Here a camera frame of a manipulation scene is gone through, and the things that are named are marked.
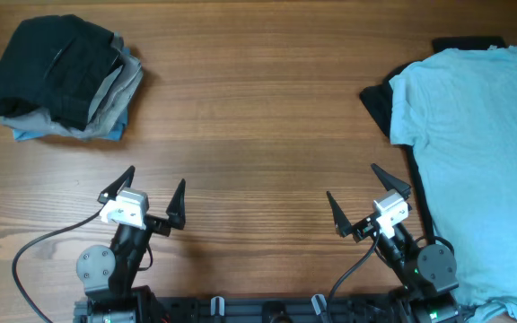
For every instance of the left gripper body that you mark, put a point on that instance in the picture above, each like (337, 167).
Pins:
(133, 243)

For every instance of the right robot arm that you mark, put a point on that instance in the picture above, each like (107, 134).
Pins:
(427, 274)

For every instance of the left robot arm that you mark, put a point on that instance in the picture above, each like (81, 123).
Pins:
(108, 272)

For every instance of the black t-shirt on table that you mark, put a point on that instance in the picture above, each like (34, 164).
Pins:
(377, 100)

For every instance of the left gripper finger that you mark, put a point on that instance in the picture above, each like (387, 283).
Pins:
(176, 208)
(123, 181)

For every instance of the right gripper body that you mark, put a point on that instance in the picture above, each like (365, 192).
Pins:
(403, 243)

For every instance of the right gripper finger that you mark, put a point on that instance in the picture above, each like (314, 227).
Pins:
(342, 224)
(390, 182)

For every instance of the folded black garment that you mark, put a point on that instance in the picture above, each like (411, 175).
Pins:
(57, 62)

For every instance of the folded grey garment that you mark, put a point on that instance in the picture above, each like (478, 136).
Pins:
(114, 95)

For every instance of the light blue t-shirt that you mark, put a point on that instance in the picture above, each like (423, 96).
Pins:
(457, 110)

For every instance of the folded blue garment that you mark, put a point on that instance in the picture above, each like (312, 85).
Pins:
(115, 134)

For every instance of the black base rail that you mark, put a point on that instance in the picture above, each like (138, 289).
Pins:
(357, 308)

